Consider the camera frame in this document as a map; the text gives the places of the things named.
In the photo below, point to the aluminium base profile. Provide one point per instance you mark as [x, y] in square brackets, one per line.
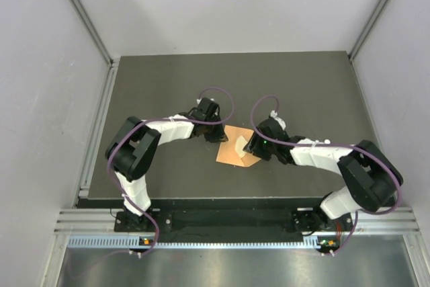
[92, 221]

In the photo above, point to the aluminium frame post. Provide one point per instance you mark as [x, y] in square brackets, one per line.
[370, 24]
[91, 30]

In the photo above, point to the left aluminium frame post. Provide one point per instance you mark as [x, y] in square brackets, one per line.
[91, 30]

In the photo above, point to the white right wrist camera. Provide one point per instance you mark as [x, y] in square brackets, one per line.
[274, 115]

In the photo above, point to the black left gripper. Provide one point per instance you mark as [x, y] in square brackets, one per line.
[220, 136]

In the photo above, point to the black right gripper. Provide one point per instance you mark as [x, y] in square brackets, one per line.
[254, 146]

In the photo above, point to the cream paper letter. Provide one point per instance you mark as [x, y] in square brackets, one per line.
[239, 146]

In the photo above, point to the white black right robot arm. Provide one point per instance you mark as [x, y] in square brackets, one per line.
[372, 183]

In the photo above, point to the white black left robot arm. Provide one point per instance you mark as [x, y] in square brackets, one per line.
[131, 152]

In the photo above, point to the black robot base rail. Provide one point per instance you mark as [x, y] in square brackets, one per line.
[227, 222]

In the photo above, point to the right aluminium frame post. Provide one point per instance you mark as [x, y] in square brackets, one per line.
[370, 24]

